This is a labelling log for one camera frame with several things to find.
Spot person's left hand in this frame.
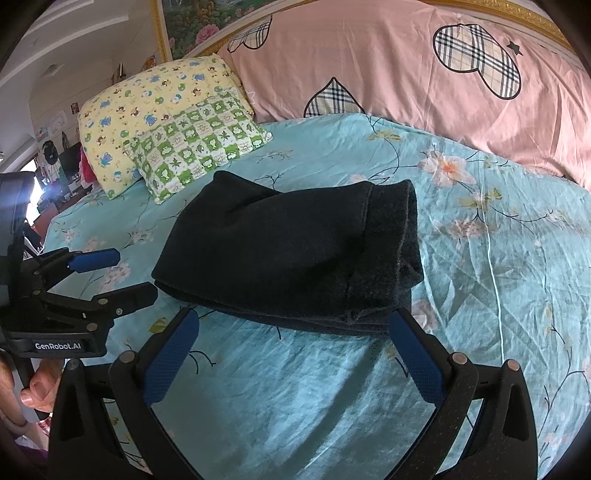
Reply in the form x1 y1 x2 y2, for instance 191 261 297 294
0 357 63 416

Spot teal floral bedsheet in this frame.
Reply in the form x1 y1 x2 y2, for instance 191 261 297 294
39 111 591 480

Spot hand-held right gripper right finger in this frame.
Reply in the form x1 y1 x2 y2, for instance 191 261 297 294
389 307 539 480

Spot black pants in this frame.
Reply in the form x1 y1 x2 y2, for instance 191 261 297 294
151 170 424 337

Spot green checked pillow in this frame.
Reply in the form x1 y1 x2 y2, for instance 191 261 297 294
124 88 273 205

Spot pink quilt with plaid hearts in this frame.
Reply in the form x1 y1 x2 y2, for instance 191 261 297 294
217 0 591 192

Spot person's left forearm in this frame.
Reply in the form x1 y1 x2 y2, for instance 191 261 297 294
0 411 51 462

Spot black monitor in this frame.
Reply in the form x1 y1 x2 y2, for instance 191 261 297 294
59 143 82 180

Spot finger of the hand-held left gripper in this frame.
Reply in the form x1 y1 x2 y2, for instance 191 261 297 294
37 248 122 278
44 282 159 319

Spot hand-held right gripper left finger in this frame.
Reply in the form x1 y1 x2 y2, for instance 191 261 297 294
48 306 200 480

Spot yellow printed pillow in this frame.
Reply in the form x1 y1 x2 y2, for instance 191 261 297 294
76 53 245 200

